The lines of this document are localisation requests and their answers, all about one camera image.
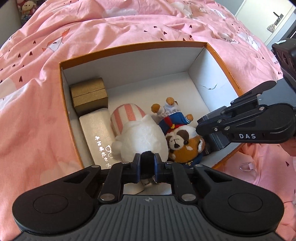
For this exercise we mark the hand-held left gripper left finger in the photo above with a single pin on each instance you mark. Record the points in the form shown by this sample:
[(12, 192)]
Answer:
[(137, 166)]

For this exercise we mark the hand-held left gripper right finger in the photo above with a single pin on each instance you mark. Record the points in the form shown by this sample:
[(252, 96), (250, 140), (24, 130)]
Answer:
[(157, 166)]

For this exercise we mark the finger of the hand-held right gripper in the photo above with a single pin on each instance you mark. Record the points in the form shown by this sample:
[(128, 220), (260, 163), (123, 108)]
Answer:
[(252, 92), (240, 118)]

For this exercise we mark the white plush with striped ears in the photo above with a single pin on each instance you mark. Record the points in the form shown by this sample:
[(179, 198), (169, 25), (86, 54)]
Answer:
[(143, 139)]

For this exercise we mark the dog plush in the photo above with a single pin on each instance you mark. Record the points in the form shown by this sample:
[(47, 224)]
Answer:
[(182, 150)]

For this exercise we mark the white gift box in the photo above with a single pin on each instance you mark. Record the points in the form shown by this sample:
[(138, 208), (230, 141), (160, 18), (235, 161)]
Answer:
[(97, 129)]

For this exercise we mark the gold gift box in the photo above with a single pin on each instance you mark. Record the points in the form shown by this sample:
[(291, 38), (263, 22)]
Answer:
[(90, 97)]

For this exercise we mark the orange cardboard box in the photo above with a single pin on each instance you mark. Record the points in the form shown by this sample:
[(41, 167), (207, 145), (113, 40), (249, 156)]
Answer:
[(143, 81)]

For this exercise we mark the pale pink pouch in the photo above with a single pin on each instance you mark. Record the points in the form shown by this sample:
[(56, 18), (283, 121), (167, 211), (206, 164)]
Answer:
[(270, 176)]

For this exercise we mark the small hanging sachet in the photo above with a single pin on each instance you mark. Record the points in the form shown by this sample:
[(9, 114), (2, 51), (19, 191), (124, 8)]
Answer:
[(271, 27)]

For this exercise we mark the white door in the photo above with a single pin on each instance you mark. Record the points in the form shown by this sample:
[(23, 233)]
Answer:
[(254, 14)]

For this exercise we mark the pink printed blanket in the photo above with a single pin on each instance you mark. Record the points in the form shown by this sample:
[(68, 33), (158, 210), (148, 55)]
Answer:
[(115, 27)]

